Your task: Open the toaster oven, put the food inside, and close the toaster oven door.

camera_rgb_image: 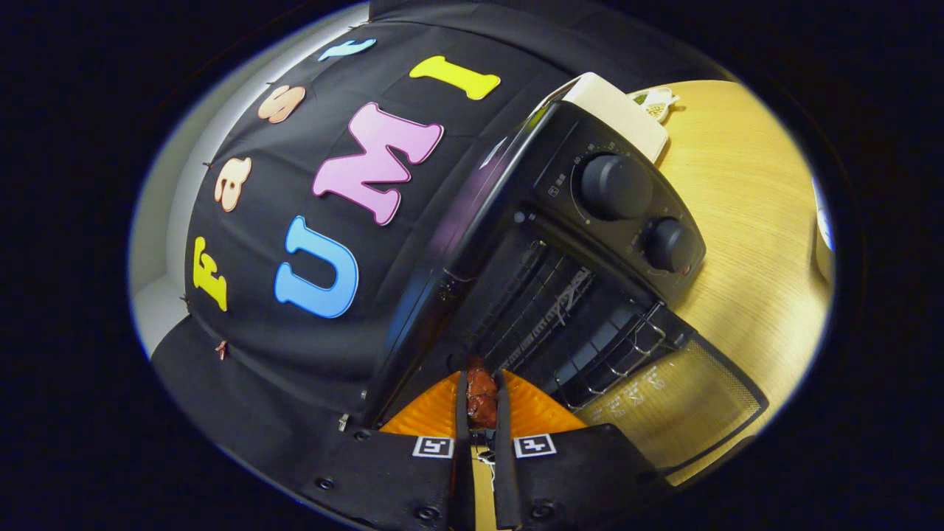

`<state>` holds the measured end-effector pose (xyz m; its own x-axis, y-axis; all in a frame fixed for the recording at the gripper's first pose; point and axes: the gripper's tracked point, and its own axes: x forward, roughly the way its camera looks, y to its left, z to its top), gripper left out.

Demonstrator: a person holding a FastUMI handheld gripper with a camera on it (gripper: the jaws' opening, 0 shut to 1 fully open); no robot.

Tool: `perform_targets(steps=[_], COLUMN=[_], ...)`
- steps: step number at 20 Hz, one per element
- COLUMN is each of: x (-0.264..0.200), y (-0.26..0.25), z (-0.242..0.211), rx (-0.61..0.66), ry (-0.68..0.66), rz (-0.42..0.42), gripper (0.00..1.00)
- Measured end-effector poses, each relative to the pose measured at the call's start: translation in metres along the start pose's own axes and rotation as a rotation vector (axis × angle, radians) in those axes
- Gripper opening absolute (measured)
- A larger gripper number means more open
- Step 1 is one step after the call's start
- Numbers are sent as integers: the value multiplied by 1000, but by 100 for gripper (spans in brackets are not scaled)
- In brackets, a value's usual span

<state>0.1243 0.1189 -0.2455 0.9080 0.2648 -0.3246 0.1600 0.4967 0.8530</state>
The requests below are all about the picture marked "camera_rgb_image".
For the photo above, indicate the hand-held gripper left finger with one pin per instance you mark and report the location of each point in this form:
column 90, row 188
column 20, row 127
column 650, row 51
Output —
column 461, row 457

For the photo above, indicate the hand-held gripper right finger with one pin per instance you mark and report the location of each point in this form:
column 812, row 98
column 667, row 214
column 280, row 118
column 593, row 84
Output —
column 505, row 457

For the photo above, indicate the brown grilled steak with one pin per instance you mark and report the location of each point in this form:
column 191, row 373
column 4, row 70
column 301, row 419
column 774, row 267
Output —
column 482, row 398

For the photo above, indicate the black toaster oven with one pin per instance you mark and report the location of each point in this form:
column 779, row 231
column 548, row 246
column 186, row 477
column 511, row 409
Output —
column 612, row 184

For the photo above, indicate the white toaster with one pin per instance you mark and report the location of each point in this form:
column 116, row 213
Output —
column 612, row 110

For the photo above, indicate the pink clip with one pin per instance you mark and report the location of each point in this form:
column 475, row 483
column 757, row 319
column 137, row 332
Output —
column 221, row 350

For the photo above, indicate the white sectioned dish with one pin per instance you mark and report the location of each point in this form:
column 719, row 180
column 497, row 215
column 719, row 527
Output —
column 656, row 103

